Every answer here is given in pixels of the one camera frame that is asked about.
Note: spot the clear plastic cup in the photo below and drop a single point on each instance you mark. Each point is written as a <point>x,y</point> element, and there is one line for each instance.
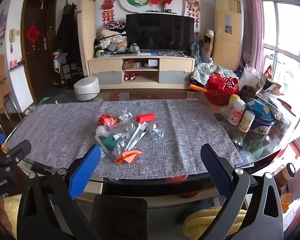
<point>101,132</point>

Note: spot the clear plastic bags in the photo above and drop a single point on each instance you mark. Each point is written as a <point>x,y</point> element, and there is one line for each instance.
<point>250,76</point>

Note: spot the red plastic basket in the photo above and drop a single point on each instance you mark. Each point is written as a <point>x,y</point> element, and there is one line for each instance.
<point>220,95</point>

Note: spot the green paper plane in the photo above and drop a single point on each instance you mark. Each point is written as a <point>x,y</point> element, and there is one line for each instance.
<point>44,99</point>

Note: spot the beige television cabinet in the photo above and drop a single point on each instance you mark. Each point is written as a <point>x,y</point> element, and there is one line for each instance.
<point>105,66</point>

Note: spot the woven folding screen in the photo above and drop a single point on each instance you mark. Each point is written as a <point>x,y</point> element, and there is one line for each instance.
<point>86,35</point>

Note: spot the yellow fluffy blanket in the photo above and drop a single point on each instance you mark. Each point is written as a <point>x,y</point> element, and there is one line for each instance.
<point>202,222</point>

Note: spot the window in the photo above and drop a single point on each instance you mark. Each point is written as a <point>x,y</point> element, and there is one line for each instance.
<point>285,22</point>

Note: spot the white blue crumpled wrapper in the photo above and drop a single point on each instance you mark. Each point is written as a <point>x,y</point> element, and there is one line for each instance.
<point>156,131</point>

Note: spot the grey table mat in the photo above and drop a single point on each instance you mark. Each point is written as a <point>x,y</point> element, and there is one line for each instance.
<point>190,142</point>

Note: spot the cardboard boxes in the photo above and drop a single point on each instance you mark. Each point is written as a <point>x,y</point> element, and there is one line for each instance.
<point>208,43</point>

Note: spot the orange white tube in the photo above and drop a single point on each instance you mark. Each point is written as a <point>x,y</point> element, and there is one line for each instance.
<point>197,87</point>

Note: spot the flat cardboard box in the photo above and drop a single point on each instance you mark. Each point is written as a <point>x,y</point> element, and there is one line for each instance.
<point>131,65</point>

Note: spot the orange paper plane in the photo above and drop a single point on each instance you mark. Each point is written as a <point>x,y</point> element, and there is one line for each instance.
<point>126,157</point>

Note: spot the whiteboard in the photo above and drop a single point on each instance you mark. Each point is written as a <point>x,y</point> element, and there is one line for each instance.
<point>18,87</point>

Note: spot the brown lidded jar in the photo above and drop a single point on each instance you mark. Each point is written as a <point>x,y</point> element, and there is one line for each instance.
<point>286,173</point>

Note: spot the pink curtain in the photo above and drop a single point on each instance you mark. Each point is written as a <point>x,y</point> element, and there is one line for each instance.
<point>252,17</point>

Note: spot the silver alarm clock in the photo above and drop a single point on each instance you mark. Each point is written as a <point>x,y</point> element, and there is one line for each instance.
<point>135,48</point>

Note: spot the red foil wrapper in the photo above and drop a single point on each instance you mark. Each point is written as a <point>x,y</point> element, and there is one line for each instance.
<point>107,120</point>

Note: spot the black television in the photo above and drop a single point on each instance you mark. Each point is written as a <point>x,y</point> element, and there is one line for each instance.
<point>160,31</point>

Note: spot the red fish wall hanging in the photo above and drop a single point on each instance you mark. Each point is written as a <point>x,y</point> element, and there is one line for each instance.
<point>107,5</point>

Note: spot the dark brown door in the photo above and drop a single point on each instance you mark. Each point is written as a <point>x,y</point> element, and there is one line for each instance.
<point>37,67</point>

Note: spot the teal small box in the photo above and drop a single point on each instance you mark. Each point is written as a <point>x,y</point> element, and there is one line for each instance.
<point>110,142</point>

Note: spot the white bottle yellow cap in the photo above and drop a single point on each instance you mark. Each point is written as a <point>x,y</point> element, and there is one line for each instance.
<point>232,98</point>

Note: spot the red doll wall hanging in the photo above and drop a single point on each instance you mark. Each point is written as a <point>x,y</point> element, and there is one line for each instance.
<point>192,2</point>

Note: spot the red rectangular box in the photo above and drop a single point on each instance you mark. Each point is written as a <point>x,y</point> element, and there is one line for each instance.
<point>146,118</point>

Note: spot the blue round tin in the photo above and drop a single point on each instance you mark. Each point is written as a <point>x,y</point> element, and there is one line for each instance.
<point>261,126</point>

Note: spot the crushed clear plastic bottle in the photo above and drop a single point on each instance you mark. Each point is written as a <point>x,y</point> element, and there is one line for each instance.
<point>121,146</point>

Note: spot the beige standing air conditioner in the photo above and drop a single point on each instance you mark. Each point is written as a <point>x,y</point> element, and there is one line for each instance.
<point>227,42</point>

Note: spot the black chair back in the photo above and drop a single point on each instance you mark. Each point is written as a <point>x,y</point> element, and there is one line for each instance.
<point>118,217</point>

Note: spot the white shelf device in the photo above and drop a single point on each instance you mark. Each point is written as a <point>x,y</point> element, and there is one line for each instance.
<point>151,63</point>

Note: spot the beige wall intercom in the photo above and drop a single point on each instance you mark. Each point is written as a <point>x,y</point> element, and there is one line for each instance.
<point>12,35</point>

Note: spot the blue snack packet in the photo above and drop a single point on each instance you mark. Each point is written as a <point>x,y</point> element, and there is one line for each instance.
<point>257,106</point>

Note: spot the pile of clothes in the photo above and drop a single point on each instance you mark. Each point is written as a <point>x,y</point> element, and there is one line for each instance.
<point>112,41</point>

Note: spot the silver white packaging pouch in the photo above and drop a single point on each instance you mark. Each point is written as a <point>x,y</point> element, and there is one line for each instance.
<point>137,137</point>

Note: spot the floral cloth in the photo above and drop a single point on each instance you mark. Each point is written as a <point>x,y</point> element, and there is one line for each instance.
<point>202,71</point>

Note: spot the small white yellow bottle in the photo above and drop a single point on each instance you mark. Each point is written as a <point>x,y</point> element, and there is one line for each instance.
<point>246,121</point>

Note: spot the red diamond door sticker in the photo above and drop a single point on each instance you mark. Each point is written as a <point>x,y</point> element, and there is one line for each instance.
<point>32,34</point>

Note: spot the red bottles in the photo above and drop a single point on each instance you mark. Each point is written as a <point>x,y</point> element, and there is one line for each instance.
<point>130,76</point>

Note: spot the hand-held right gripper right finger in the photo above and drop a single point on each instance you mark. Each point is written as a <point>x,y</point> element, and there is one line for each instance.
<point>215,167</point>

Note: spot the dark hanging coats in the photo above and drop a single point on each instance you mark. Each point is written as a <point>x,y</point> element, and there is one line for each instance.
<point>65,30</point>

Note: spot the grey plastic bag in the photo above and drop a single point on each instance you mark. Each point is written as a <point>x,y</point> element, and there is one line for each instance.
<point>198,52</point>

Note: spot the white round stool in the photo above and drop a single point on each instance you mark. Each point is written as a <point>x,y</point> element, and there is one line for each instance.
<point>86,87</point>

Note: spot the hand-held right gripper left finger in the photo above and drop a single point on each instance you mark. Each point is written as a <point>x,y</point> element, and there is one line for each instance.
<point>86,171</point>

